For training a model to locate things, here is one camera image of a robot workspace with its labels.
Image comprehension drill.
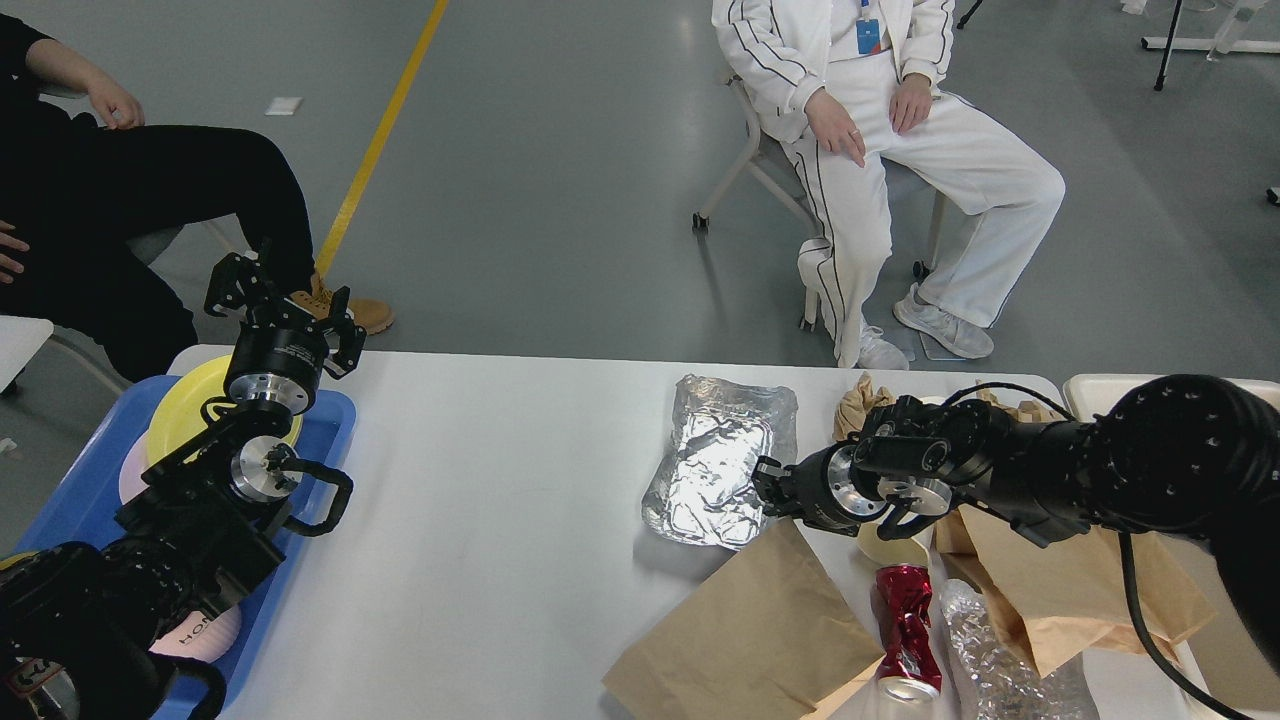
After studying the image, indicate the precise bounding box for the white stand base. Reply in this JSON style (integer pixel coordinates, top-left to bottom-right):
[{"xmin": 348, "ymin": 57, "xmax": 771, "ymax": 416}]
[{"xmin": 1140, "ymin": 1, "xmax": 1279, "ymax": 92}]

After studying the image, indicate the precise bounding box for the brown paper bag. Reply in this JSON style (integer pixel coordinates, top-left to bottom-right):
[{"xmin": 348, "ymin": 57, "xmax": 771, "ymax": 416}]
[{"xmin": 603, "ymin": 520, "xmax": 884, "ymax": 719}]

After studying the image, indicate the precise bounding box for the person in black trousers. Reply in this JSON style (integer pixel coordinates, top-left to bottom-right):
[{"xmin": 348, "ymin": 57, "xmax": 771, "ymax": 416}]
[{"xmin": 1, "ymin": 15, "xmax": 333, "ymax": 382}]

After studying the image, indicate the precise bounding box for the blue plastic tray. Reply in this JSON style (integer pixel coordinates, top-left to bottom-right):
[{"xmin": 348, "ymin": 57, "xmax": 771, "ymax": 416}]
[{"xmin": 14, "ymin": 375, "xmax": 357, "ymax": 719}]

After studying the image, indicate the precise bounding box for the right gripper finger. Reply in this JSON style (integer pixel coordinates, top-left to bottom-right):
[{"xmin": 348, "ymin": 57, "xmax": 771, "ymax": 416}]
[{"xmin": 751, "ymin": 457, "xmax": 805, "ymax": 518}]

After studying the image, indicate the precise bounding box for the crumpled brown paper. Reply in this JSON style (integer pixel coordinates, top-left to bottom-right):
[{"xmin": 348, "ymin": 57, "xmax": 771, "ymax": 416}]
[{"xmin": 975, "ymin": 388, "xmax": 1064, "ymax": 423}]

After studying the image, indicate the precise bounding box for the crumpled brown paper ball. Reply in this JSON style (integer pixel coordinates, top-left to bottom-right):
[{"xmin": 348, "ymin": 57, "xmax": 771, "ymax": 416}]
[{"xmin": 832, "ymin": 372, "xmax": 897, "ymax": 442}]

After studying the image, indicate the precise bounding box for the crumpled clear plastic wrap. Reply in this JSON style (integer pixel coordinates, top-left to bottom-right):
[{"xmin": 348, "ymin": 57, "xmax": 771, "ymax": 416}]
[{"xmin": 937, "ymin": 579, "xmax": 1100, "ymax": 719}]

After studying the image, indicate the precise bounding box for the pink plate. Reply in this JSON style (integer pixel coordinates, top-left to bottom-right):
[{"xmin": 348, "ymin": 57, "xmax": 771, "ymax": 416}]
[{"xmin": 116, "ymin": 436, "xmax": 150, "ymax": 505}]

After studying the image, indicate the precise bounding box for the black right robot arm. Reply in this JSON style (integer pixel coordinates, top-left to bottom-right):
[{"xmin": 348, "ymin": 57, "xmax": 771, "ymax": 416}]
[{"xmin": 751, "ymin": 374, "xmax": 1279, "ymax": 719}]

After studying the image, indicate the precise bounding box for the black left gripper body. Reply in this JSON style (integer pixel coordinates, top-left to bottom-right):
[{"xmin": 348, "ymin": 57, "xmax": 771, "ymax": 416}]
[{"xmin": 223, "ymin": 325, "xmax": 329, "ymax": 415}]

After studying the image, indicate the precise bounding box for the crushed red soda can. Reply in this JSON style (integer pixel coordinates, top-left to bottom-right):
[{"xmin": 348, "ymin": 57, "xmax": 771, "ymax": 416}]
[{"xmin": 870, "ymin": 564, "xmax": 943, "ymax": 706}]

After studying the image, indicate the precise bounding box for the white side table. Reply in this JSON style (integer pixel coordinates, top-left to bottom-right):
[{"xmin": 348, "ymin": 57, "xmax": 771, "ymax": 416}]
[{"xmin": 0, "ymin": 315, "xmax": 54, "ymax": 392}]

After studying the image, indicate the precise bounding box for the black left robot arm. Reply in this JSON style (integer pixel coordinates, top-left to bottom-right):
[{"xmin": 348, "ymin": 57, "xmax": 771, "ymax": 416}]
[{"xmin": 3, "ymin": 252, "xmax": 367, "ymax": 719}]

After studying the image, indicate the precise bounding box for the person in white tracksuit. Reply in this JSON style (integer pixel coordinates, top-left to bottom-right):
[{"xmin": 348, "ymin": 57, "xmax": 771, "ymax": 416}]
[{"xmin": 710, "ymin": 1, "xmax": 1065, "ymax": 370}]

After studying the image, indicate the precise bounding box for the yellow plate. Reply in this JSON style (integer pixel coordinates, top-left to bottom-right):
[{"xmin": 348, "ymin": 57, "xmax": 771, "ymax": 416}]
[{"xmin": 146, "ymin": 355, "xmax": 303, "ymax": 468}]

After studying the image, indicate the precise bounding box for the brown paper sheet right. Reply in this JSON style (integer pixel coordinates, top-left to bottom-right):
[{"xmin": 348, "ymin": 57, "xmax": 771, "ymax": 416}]
[{"xmin": 934, "ymin": 506, "xmax": 1216, "ymax": 676}]

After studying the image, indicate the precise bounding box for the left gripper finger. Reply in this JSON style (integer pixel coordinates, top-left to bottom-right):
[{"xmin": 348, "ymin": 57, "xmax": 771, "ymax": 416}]
[
  {"xmin": 317, "ymin": 287, "xmax": 367, "ymax": 380},
  {"xmin": 204, "ymin": 252, "xmax": 301, "ymax": 329}
]

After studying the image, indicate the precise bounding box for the cream plastic bin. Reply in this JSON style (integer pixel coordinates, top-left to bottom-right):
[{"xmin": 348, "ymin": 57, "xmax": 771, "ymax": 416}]
[{"xmin": 1064, "ymin": 373, "xmax": 1277, "ymax": 719}]

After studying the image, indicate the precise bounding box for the white office chair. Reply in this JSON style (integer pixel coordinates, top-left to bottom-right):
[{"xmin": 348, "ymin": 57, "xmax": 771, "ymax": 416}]
[{"xmin": 691, "ymin": 64, "xmax": 948, "ymax": 281}]

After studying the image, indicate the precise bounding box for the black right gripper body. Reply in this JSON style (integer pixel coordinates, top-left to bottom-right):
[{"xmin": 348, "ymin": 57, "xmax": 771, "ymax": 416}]
[{"xmin": 795, "ymin": 443, "xmax": 890, "ymax": 536}]

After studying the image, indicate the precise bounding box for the aluminium foil tray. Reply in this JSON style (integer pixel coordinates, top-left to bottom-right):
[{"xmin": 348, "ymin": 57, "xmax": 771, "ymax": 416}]
[{"xmin": 641, "ymin": 374, "xmax": 797, "ymax": 551}]

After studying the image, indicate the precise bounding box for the pink ribbed mug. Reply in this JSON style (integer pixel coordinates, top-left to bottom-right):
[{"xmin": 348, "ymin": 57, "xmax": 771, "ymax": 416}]
[{"xmin": 150, "ymin": 606, "xmax": 242, "ymax": 664}]

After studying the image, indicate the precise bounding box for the white paper cup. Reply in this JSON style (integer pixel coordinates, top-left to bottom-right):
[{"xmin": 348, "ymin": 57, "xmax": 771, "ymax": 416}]
[{"xmin": 856, "ymin": 523, "xmax": 931, "ymax": 568}]

